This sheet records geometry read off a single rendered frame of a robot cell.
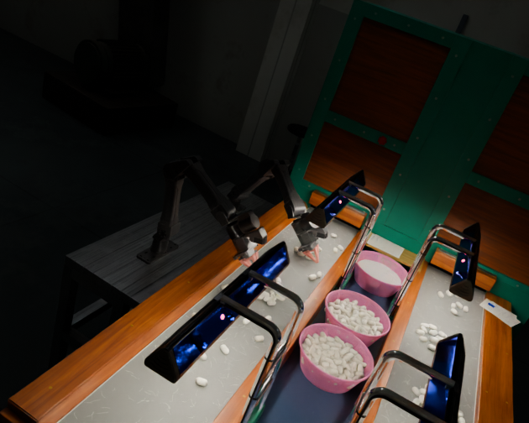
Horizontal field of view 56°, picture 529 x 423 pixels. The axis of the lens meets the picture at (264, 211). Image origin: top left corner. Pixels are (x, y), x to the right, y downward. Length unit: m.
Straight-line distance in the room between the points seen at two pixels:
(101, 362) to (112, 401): 0.11
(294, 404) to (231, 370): 0.23
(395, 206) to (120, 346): 1.59
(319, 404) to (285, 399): 0.12
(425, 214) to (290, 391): 1.26
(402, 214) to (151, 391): 1.61
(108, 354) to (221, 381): 0.33
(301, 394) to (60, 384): 0.73
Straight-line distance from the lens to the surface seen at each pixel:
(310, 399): 1.71
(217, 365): 1.59
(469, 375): 2.09
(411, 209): 2.60
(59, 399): 1.40
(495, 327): 2.44
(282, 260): 1.50
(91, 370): 1.47
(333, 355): 1.83
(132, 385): 1.48
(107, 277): 1.93
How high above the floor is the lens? 1.84
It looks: 26 degrees down
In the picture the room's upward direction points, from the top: 19 degrees clockwise
